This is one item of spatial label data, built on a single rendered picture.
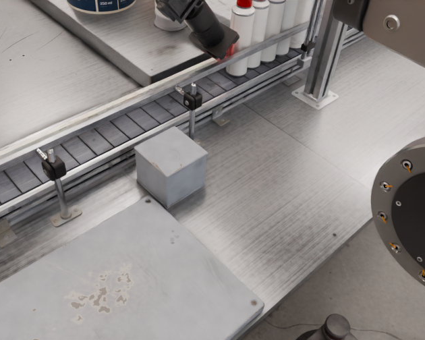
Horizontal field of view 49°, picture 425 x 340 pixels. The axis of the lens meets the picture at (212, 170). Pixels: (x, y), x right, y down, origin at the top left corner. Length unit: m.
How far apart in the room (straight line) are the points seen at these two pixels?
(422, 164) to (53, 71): 0.95
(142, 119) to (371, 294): 1.19
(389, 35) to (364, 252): 1.76
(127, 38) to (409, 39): 1.07
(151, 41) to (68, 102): 0.28
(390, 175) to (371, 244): 1.47
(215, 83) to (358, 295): 1.06
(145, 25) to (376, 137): 0.67
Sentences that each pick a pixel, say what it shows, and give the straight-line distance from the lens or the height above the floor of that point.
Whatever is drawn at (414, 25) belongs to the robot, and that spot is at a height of 1.41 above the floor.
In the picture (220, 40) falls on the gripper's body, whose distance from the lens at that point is 1.01.
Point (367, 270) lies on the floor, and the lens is 1.93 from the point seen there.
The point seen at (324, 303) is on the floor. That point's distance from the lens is 1.79.
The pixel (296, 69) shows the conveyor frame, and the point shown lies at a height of 0.84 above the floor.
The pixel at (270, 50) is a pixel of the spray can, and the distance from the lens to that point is 1.18.
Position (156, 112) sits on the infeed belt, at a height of 0.88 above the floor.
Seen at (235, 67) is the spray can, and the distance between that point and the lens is 1.11.
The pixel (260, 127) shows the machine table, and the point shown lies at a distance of 1.07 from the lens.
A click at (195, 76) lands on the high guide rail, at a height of 0.96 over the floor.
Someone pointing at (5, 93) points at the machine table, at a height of 0.83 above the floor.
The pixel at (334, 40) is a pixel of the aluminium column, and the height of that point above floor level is 1.00.
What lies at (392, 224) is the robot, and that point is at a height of 1.09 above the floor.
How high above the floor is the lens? 1.50
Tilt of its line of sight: 45 degrees down
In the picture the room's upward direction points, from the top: 5 degrees clockwise
